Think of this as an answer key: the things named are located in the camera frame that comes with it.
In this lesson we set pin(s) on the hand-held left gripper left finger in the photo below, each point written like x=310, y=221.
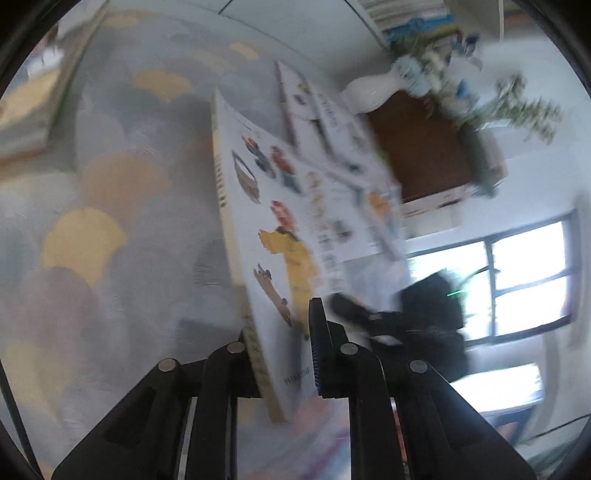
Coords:
x=231, y=369

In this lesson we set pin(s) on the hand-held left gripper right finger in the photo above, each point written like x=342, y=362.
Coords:
x=316, y=350

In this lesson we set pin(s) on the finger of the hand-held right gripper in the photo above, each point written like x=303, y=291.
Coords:
x=355, y=311

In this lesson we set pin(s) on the white picture book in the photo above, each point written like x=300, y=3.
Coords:
x=286, y=221

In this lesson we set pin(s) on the white lettered book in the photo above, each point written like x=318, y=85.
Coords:
x=323, y=120

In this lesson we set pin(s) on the stack of books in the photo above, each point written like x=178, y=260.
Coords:
x=32, y=106

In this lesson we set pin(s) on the bright window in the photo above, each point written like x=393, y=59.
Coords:
x=526, y=258

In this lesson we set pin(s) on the brown wooden cabinet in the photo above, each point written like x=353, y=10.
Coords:
x=425, y=147

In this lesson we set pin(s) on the white ceramic vase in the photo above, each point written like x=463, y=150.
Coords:
x=369, y=92

